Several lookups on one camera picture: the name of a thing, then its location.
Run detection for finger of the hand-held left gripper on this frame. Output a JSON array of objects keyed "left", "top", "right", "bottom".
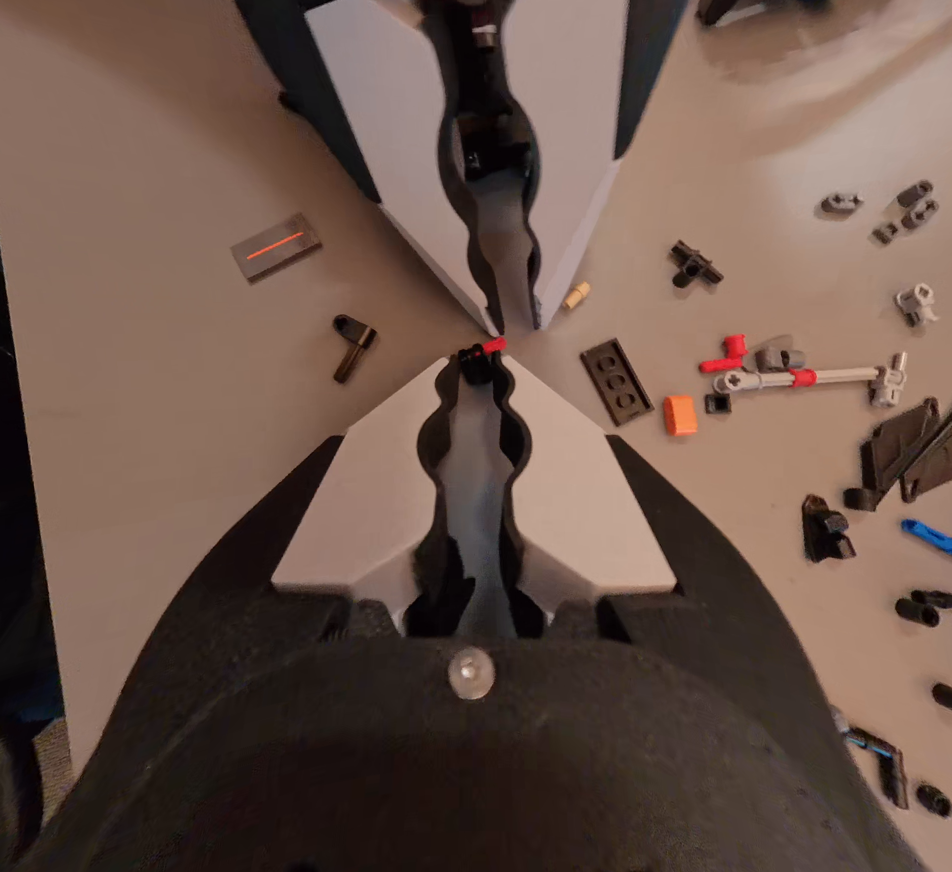
[
  {"left": 305, "top": 0, "right": 504, "bottom": 338},
  {"left": 502, "top": 0, "right": 638, "bottom": 332}
]

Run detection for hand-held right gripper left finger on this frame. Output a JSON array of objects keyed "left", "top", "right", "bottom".
[{"left": 271, "top": 355, "right": 477, "bottom": 639}]

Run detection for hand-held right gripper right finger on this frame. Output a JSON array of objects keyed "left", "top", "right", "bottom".
[{"left": 487, "top": 355, "right": 678, "bottom": 639}]

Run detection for black lego panel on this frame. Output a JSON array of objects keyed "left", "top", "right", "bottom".
[{"left": 844, "top": 396, "right": 942, "bottom": 512}]

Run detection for black lego plate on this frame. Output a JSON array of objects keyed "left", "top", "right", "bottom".
[{"left": 580, "top": 338, "right": 655, "bottom": 427}]

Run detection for dark lego tile red stripe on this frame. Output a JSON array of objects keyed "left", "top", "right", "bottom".
[{"left": 231, "top": 212, "right": 323, "bottom": 283}]

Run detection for black lego pin connector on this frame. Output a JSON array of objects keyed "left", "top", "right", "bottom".
[{"left": 669, "top": 240, "right": 724, "bottom": 289}]

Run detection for scattered lego pieces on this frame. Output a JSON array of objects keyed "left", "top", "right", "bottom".
[{"left": 662, "top": 281, "right": 952, "bottom": 821}]

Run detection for black connector with axle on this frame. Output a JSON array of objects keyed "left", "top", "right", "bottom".
[{"left": 331, "top": 314, "right": 379, "bottom": 386}]

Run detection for person's blue jeans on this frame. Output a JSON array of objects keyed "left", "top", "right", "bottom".
[{"left": 0, "top": 247, "right": 71, "bottom": 724}]

